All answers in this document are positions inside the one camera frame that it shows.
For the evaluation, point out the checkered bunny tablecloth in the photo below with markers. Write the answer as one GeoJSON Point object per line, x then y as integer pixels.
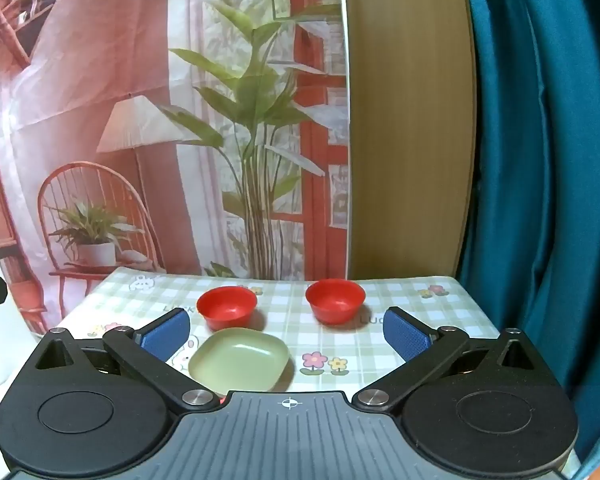
{"type": "Point", "coordinates": [342, 358]}

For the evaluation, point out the wooden board panel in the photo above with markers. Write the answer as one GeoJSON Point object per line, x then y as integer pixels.
{"type": "Point", "coordinates": [412, 86]}

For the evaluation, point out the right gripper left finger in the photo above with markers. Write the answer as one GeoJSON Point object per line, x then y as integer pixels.
{"type": "Point", "coordinates": [144, 354]}

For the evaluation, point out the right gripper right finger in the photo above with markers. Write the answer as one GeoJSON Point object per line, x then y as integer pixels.
{"type": "Point", "coordinates": [427, 354]}

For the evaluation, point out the red bowl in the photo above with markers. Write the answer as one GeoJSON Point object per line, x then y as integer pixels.
{"type": "Point", "coordinates": [227, 307]}
{"type": "Point", "coordinates": [335, 301]}

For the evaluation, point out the green square plate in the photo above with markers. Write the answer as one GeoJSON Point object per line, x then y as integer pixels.
{"type": "Point", "coordinates": [239, 359]}

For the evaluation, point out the printed room backdrop cloth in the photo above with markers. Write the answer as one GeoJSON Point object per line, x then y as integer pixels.
{"type": "Point", "coordinates": [203, 137]}

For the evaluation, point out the teal curtain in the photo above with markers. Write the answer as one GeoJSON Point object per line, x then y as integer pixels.
{"type": "Point", "coordinates": [531, 257]}

